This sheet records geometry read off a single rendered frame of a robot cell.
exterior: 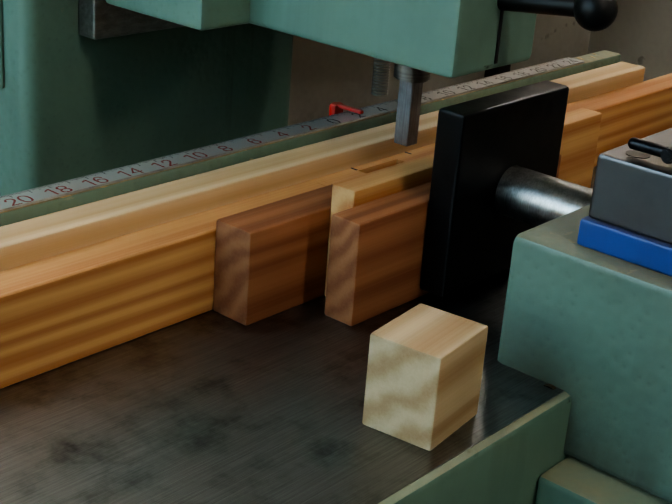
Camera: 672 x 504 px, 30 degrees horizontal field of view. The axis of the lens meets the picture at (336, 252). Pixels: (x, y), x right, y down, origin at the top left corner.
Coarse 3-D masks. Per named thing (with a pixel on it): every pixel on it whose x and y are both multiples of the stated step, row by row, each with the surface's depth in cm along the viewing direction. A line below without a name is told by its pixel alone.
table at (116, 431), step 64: (192, 320) 56; (320, 320) 57; (384, 320) 57; (64, 384) 50; (128, 384) 50; (192, 384) 51; (256, 384) 51; (320, 384) 51; (512, 384) 53; (0, 448) 45; (64, 448) 45; (128, 448) 46; (192, 448) 46; (256, 448) 46; (320, 448) 47; (384, 448) 47; (448, 448) 47; (512, 448) 49
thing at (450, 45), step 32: (256, 0) 66; (288, 0) 65; (320, 0) 63; (352, 0) 62; (384, 0) 60; (416, 0) 59; (448, 0) 58; (480, 0) 59; (288, 32) 65; (320, 32) 64; (352, 32) 62; (384, 32) 61; (416, 32) 60; (448, 32) 58; (480, 32) 60; (512, 32) 62; (416, 64) 60; (448, 64) 59; (480, 64) 60
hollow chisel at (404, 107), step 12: (408, 84) 65; (420, 84) 65; (408, 96) 65; (420, 96) 65; (408, 108) 65; (396, 120) 66; (408, 120) 65; (396, 132) 66; (408, 132) 65; (408, 144) 66
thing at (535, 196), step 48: (528, 96) 59; (480, 144) 57; (528, 144) 61; (432, 192) 58; (480, 192) 59; (528, 192) 58; (576, 192) 57; (432, 240) 58; (480, 240) 60; (432, 288) 59
